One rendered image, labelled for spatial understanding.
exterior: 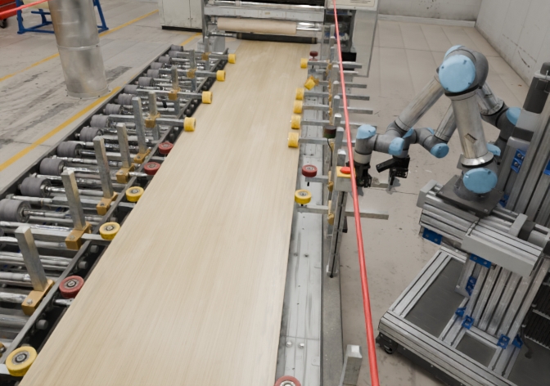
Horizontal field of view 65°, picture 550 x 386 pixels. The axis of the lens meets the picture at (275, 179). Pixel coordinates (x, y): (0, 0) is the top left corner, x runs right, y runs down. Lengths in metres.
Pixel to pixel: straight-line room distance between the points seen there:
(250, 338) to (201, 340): 0.15
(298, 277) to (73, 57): 4.38
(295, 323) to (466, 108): 1.06
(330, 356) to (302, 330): 0.21
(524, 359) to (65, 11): 5.22
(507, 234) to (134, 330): 1.47
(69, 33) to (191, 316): 4.59
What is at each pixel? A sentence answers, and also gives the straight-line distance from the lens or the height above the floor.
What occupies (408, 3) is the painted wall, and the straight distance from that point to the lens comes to 10.99.
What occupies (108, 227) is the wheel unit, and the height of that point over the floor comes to 0.91.
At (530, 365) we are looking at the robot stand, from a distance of 2.62.
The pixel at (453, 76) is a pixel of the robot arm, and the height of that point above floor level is 1.58.
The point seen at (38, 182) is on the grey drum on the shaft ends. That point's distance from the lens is 2.47.
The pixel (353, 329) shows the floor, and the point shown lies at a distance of 2.71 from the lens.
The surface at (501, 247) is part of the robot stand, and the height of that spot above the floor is 0.95.
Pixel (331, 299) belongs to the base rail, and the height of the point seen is 0.70.
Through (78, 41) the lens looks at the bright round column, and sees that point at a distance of 5.72.
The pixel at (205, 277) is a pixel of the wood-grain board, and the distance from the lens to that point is 1.65.
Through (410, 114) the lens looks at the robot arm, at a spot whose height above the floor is 1.35.
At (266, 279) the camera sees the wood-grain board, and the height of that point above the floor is 0.90.
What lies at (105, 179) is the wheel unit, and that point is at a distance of 2.20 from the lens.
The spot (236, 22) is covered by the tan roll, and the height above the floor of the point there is 1.08.
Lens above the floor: 2.05
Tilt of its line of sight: 32 degrees down
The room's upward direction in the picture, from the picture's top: 3 degrees clockwise
